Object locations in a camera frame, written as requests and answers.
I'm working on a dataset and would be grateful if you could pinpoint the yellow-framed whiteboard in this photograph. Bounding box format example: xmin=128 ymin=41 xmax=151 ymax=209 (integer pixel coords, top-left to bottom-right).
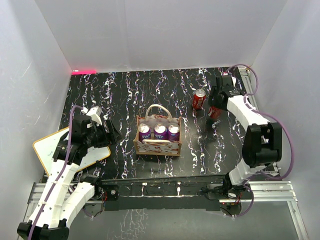
xmin=32 ymin=127 xmax=111 ymax=175

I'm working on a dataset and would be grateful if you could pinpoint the aluminium frame rail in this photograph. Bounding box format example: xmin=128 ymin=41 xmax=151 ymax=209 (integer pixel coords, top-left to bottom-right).
xmin=24 ymin=65 xmax=311 ymax=240

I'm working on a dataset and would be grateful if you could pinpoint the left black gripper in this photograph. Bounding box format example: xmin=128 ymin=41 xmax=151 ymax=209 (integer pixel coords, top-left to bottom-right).
xmin=84 ymin=118 xmax=123 ymax=148

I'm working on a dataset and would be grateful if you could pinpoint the purple fanta can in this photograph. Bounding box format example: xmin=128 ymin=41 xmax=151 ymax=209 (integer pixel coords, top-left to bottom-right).
xmin=167 ymin=123 xmax=180 ymax=142
xmin=153 ymin=123 xmax=167 ymax=140
xmin=138 ymin=123 xmax=151 ymax=142

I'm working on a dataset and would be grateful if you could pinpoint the purple Fanta can left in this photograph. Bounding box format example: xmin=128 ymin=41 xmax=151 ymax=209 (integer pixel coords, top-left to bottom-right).
xmin=138 ymin=123 xmax=151 ymax=142

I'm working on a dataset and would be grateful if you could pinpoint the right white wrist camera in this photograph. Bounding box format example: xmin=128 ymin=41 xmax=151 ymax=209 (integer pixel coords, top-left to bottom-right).
xmin=222 ymin=72 xmax=237 ymax=87

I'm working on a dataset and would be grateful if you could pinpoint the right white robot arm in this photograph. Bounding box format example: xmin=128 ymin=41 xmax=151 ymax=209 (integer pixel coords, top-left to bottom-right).
xmin=208 ymin=73 xmax=283 ymax=199

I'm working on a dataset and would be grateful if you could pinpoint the pink tape strip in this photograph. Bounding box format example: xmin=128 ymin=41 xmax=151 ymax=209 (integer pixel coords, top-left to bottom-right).
xmin=72 ymin=70 xmax=97 ymax=75

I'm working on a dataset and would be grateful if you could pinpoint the red Coca-Cola can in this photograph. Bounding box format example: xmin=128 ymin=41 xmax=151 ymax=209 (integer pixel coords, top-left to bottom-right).
xmin=192 ymin=88 xmax=206 ymax=110
xmin=208 ymin=106 xmax=222 ymax=119

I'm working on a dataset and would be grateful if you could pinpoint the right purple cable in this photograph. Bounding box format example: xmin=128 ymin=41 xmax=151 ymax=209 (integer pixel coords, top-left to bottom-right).
xmin=224 ymin=64 xmax=296 ymax=217

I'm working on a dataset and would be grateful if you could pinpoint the burlap canvas tote bag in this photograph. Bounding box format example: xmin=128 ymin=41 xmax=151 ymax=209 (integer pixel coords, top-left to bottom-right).
xmin=133 ymin=104 xmax=183 ymax=157

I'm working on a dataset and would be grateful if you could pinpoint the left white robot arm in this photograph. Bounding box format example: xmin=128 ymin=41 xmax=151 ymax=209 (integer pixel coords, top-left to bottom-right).
xmin=17 ymin=115 xmax=121 ymax=240

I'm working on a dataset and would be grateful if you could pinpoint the purple Fanta can middle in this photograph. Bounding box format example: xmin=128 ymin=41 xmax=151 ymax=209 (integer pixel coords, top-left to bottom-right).
xmin=153 ymin=123 xmax=167 ymax=140

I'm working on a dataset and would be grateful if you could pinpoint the purple Fanta can right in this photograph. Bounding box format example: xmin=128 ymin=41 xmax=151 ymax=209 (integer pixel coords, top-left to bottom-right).
xmin=167 ymin=123 xmax=180 ymax=142

